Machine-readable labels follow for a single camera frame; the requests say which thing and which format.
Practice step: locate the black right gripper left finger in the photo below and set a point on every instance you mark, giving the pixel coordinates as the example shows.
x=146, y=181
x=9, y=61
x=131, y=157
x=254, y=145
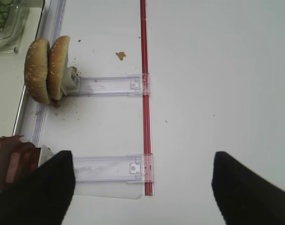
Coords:
x=43, y=197

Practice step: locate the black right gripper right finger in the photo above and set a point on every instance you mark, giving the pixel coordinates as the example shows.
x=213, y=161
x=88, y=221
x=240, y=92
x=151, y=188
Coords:
x=242, y=196

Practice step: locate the sliced meat stack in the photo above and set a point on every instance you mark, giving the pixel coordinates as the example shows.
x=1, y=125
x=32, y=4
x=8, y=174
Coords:
x=17, y=159

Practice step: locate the bread crumb piece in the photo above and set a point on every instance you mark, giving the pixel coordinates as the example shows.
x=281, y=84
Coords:
x=121, y=55

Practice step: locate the right lower clear pusher track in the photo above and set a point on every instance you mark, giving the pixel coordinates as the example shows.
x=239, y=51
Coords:
x=128, y=177

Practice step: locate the clear pusher track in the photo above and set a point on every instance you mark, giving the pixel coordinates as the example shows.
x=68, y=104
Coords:
x=74, y=85
x=128, y=177

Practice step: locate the metal baking tray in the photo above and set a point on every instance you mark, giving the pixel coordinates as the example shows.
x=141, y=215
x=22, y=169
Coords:
x=12, y=59

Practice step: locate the sesame bun top front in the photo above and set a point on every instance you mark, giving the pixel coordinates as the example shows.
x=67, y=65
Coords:
x=36, y=70

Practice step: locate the sesame bun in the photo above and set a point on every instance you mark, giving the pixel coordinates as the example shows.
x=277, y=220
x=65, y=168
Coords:
x=57, y=63
x=36, y=70

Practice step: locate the right upper clear pusher track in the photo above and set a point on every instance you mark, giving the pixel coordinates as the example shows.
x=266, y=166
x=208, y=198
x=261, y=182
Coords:
x=74, y=85

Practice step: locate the sesame bun top rear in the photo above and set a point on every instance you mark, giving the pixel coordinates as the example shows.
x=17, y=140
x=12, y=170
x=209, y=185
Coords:
x=57, y=63

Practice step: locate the clear plastic salad container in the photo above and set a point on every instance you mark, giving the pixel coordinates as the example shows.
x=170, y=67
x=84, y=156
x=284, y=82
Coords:
x=21, y=26

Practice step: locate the right red strip rail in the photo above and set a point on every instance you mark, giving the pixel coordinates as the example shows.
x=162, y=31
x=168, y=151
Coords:
x=146, y=93

